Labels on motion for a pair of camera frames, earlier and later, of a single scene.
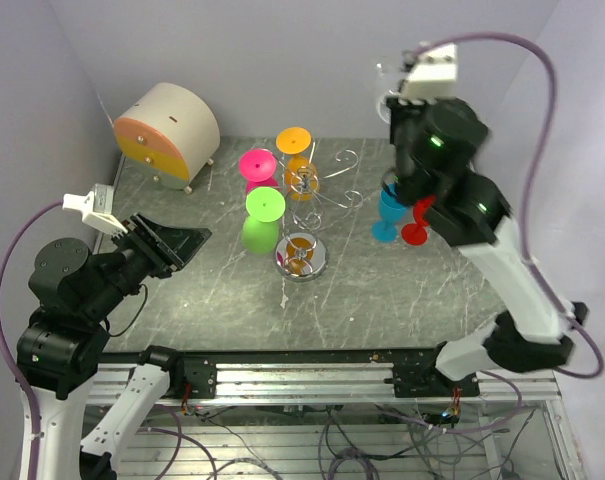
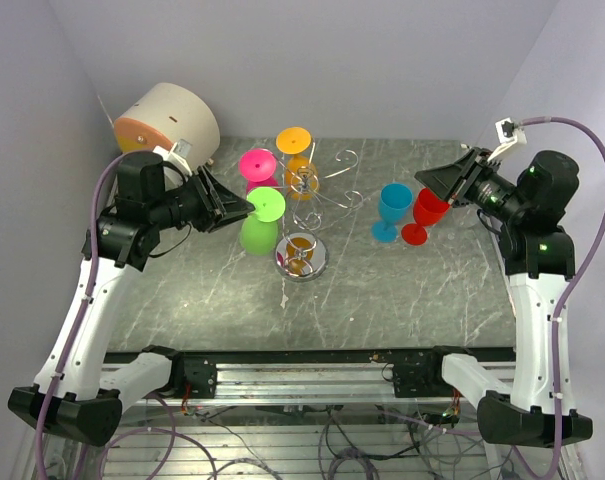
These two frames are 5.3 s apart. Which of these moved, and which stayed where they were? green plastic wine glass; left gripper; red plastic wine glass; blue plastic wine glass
Moved: left gripper
Stayed: red plastic wine glass; green plastic wine glass; blue plastic wine glass
